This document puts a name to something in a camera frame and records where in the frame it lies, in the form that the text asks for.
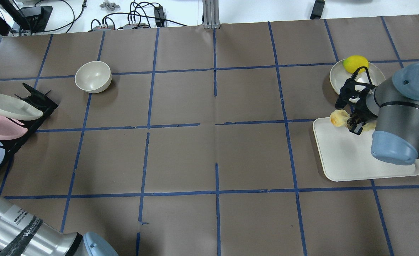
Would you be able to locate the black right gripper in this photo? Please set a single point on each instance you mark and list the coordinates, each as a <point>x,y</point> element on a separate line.
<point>360,106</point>

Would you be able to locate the yellow bread roll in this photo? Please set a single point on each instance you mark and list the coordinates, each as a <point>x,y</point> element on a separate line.
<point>340,118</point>

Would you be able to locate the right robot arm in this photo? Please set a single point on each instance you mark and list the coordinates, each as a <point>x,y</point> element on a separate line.
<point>394,106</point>

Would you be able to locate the black plate rack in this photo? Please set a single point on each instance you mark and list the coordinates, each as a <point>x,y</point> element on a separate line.
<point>38,100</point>

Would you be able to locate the cream plate in rack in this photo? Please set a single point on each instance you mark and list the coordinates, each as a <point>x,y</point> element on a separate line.
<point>14,108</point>

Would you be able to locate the cream shallow dish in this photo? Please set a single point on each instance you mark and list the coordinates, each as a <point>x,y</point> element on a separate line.
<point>338,75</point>

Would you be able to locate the cream rectangular tray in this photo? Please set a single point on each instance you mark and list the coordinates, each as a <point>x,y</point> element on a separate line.
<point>345,156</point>

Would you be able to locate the yellow lemon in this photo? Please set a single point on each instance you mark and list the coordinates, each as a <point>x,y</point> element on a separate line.
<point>352,63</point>

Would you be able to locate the cream bowl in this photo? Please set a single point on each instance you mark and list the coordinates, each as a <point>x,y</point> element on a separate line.
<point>93,77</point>

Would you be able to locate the aluminium frame post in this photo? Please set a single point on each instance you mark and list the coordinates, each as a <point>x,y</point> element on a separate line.
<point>211,14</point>

